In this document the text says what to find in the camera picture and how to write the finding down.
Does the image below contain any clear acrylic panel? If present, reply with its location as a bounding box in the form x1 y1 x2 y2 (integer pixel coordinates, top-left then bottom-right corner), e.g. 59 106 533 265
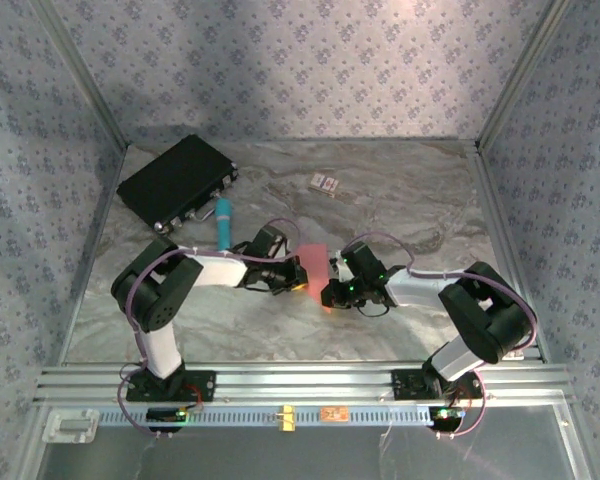
29 424 596 480

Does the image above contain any teal cylindrical tool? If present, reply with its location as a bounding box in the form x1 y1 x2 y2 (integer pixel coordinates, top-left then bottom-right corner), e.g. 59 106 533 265
213 197 234 251

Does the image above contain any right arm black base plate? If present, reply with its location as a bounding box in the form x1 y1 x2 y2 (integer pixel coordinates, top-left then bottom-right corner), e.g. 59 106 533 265
391 368 484 401

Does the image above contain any aluminium edge bar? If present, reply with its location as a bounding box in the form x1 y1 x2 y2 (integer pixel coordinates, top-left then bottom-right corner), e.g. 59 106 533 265
472 142 551 364
57 144 129 366

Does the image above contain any grey slotted cable duct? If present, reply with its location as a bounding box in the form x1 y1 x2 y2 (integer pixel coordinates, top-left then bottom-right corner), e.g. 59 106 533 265
97 405 439 427

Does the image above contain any small printed card box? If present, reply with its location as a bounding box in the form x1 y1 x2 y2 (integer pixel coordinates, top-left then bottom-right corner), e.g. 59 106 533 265
308 171 340 200

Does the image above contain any black hard case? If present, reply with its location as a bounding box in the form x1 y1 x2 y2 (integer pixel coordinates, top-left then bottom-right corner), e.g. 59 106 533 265
116 133 240 234

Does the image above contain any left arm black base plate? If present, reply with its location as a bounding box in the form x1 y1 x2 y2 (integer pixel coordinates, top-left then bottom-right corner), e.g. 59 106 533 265
125 369 217 404

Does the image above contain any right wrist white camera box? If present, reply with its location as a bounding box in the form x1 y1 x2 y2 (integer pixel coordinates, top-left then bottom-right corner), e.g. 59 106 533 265
328 251 350 282

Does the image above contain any aluminium mounting rail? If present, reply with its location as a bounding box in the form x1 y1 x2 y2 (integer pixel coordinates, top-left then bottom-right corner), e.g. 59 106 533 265
33 363 576 404

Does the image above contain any grey metal bracket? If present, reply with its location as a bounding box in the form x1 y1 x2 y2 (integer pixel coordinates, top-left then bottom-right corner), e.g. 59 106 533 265
42 408 101 445

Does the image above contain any aluminium corner post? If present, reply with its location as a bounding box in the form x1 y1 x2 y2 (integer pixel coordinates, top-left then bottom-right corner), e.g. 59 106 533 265
474 0 574 151

